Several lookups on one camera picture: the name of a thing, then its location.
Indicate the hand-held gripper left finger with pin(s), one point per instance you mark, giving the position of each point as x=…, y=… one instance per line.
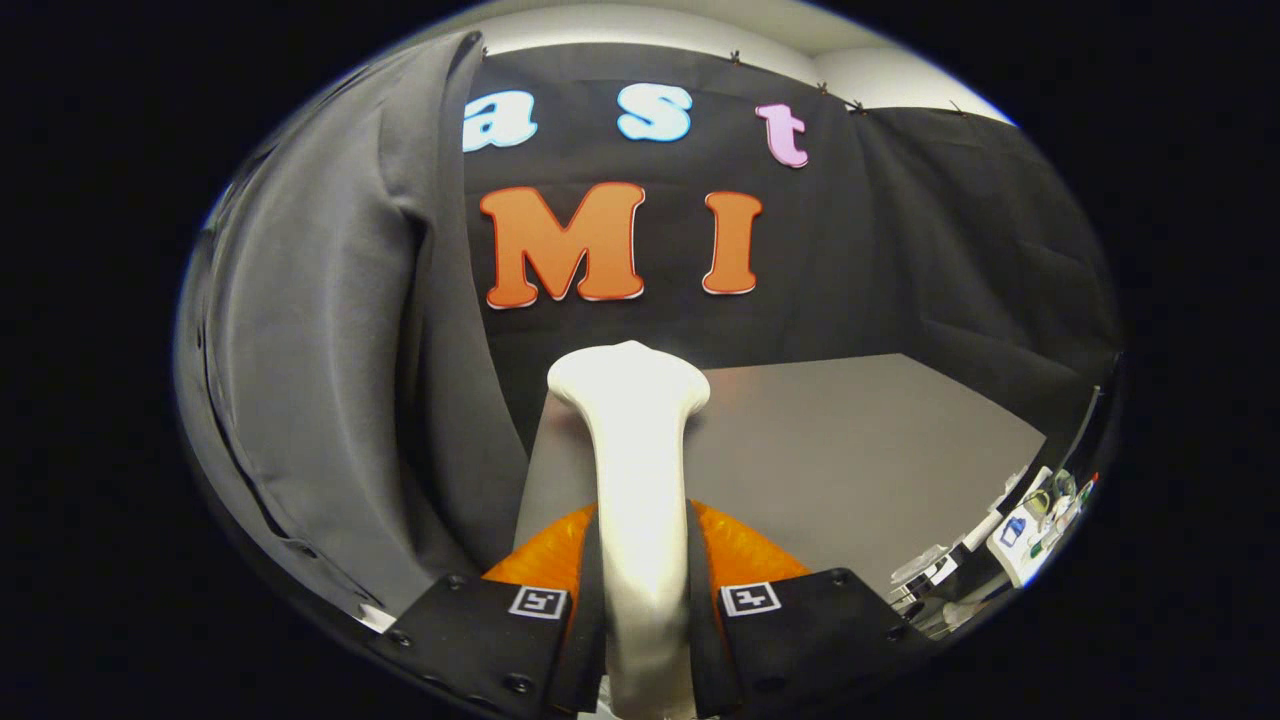
x=480, y=630

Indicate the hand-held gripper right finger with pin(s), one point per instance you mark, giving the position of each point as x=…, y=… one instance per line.
x=810, y=630

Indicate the white garment steamer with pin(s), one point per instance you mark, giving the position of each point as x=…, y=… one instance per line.
x=640, y=480

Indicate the dark grey button shirt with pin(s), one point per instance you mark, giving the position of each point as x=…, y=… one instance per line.
x=320, y=350

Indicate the clear plastic object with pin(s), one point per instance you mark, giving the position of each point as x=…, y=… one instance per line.
x=925, y=570

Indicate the grey cabinet with dark top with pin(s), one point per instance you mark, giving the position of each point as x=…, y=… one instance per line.
x=850, y=450

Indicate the white box with small items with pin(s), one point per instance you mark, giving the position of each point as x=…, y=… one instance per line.
x=1015, y=535

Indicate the black backdrop cloth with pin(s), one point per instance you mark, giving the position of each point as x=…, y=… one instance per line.
x=900, y=250

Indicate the row of black clips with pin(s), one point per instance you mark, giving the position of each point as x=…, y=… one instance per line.
x=735, y=57

